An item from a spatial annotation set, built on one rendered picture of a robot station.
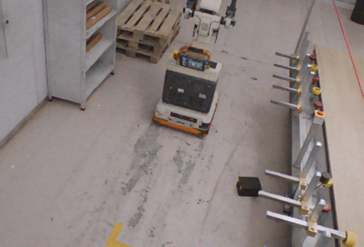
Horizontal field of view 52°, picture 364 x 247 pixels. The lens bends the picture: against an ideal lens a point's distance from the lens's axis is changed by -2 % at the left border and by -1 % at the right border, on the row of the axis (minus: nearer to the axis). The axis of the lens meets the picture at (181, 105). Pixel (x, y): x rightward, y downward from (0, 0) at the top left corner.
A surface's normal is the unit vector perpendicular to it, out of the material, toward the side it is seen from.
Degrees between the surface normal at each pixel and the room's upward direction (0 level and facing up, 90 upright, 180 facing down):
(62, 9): 90
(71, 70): 90
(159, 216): 0
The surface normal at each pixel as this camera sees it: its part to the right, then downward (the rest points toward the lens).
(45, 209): 0.15, -0.81
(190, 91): -0.25, 0.52
